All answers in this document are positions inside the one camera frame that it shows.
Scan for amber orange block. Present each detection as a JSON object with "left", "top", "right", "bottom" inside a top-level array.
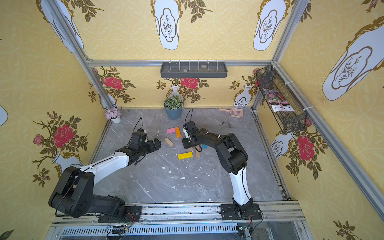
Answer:
[{"left": 175, "top": 127, "right": 182, "bottom": 138}]

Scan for pink block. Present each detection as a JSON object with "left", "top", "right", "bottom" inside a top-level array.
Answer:
[{"left": 167, "top": 128, "right": 176, "bottom": 134}]

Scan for yellow block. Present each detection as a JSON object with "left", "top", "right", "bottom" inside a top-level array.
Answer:
[{"left": 178, "top": 152, "right": 193, "bottom": 160}]

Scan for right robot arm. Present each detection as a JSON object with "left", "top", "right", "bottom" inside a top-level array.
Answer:
[{"left": 182, "top": 121, "right": 254, "bottom": 215}]

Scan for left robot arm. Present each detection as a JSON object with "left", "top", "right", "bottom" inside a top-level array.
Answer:
[{"left": 49, "top": 129, "right": 161, "bottom": 220}]

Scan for green plant in blue pot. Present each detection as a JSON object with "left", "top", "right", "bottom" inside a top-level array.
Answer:
[{"left": 164, "top": 94, "right": 184, "bottom": 120}]

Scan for pink flowers in white pot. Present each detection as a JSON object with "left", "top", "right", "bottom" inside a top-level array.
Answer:
[{"left": 105, "top": 108, "right": 122, "bottom": 124}]

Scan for flower seed packet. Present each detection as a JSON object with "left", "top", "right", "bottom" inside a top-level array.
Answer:
[{"left": 262, "top": 89, "right": 294, "bottom": 112}]

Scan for grey wall shelf tray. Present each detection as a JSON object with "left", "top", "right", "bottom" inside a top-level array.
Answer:
[{"left": 160, "top": 61, "right": 228, "bottom": 79}]

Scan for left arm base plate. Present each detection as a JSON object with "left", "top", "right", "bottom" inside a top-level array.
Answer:
[{"left": 98, "top": 205, "right": 142, "bottom": 223}]

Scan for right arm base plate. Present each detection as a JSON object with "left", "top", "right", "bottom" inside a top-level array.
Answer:
[{"left": 219, "top": 202, "right": 263, "bottom": 220}]

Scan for black wire basket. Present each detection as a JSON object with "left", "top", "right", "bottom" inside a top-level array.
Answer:
[{"left": 255, "top": 66, "right": 307, "bottom": 134}]

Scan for aluminium rail frame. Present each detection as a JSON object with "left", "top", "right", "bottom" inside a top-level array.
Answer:
[{"left": 45, "top": 201, "right": 314, "bottom": 240}]

